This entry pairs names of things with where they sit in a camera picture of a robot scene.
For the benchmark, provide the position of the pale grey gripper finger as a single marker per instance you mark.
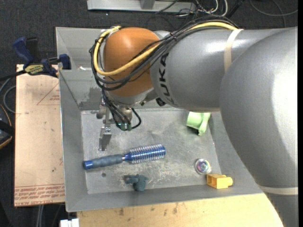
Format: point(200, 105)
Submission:
point(105, 139)

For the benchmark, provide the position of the grey metal bin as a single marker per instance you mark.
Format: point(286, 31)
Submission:
point(165, 136)

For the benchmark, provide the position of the brown cardboard board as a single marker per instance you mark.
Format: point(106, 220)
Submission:
point(38, 131)

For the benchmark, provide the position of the yellow plastic block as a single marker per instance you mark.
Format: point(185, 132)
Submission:
point(217, 181)

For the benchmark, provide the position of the clear iridescent ball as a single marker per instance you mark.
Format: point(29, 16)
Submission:
point(202, 166)

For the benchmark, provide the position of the grey toy elephant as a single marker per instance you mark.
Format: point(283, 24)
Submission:
point(138, 182)

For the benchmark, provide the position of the blue hairbrush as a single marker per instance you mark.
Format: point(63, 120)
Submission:
point(142, 154)

